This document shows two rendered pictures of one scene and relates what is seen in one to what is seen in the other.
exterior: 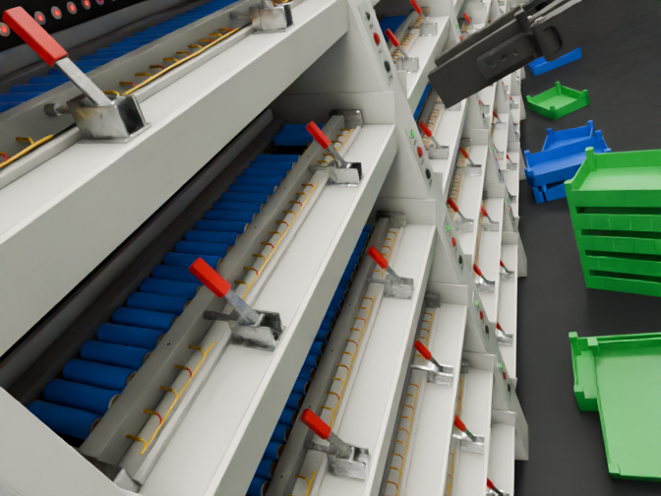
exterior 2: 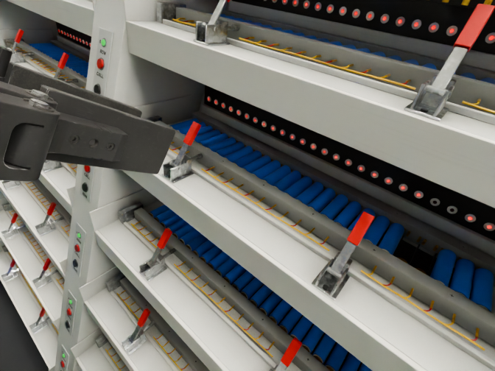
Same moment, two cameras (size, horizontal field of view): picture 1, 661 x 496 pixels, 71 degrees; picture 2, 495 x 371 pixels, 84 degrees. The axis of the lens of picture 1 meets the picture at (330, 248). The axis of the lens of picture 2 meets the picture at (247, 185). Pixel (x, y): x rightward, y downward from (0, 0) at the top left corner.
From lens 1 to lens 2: 52 cm
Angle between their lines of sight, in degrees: 77
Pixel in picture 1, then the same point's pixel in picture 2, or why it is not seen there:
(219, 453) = not seen: hidden behind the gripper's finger
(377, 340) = (225, 333)
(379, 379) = (191, 313)
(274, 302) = (197, 186)
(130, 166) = (182, 47)
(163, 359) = (180, 138)
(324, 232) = (249, 230)
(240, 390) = not seen: hidden behind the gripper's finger
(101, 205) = (167, 48)
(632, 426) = not seen: outside the picture
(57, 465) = (113, 81)
